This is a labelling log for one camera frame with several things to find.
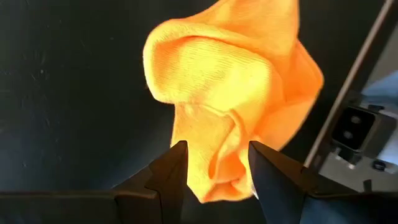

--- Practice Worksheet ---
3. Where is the black table-level camera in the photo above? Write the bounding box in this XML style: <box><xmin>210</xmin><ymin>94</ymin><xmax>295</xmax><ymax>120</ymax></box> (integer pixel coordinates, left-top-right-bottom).
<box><xmin>330</xmin><ymin>105</ymin><xmax>376</xmax><ymax>154</ymax></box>

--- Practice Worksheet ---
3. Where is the metal table edge rail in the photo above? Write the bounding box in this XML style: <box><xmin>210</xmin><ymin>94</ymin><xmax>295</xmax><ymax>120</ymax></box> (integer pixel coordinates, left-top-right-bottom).
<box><xmin>303</xmin><ymin>0</ymin><xmax>398</xmax><ymax>170</ymax></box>

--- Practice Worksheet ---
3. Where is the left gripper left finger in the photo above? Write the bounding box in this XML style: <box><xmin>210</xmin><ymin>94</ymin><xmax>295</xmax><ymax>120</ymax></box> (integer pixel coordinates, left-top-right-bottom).
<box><xmin>113</xmin><ymin>139</ymin><xmax>189</xmax><ymax>224</ymax></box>

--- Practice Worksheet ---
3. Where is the black table mat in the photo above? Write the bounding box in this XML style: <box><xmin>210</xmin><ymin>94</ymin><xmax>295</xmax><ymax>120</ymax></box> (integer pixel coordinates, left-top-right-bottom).
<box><xmin>0</xmin><ymin>0</ymin><xmax>386</xmax><ymax>224</ymax></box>

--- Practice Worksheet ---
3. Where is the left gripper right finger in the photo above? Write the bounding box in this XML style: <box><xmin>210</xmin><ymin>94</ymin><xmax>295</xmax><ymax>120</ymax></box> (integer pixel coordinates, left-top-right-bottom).
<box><xmin>248</xmin><ymin>141</ymin><xmax>318</xmax><ymax>224</ymax></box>

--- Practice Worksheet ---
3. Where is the orange microfiber towel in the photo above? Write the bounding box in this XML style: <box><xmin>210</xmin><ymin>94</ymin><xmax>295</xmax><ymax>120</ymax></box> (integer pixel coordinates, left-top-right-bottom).
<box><xmin>142</xmin><ymin>0</ymin><xmax>325</xmax><ymax>203</ymax></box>

